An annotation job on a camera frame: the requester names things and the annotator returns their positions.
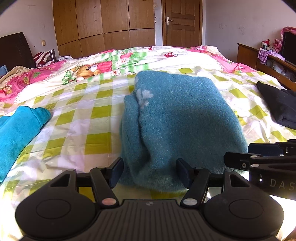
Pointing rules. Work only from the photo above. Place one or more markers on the dark wooden headboard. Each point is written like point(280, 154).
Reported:
point(15, 51)

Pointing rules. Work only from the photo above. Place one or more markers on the red white striped pillow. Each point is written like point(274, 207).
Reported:
point(42, 58)

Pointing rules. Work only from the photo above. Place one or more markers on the teal fuzzy sweater white flowers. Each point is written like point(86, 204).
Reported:
point(172, 116)

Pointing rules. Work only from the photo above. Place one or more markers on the blue pillow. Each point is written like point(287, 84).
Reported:
point(3, 70)

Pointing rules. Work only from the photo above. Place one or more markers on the red white plush toy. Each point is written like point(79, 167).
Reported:
point(265, 45)

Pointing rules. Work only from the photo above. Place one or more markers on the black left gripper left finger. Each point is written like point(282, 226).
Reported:
point(104, 180)

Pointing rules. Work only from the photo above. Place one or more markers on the metal thermos cup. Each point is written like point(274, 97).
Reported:
point(52, 55)

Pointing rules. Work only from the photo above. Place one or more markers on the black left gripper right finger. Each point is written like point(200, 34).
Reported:
point(195, 180)

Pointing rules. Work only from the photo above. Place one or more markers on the bright turquoise folded garment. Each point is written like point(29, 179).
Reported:
point(17, 131)

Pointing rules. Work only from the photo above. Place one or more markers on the colourful checked cartoon bedspread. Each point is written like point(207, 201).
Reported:
point(85, 98)

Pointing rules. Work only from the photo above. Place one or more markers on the brown wooden door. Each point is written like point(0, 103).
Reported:
point(182, 23)

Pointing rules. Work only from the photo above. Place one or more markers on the black garment on bed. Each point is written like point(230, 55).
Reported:
point(281, 104)

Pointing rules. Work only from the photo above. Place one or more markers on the purple patterned cloth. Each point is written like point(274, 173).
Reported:
point(262, 56)

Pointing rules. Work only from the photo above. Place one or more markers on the wooden side cabinet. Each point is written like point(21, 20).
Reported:
point(283, 71)

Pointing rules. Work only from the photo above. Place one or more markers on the brown wooden wardrobe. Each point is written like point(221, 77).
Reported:
point(84, 28)

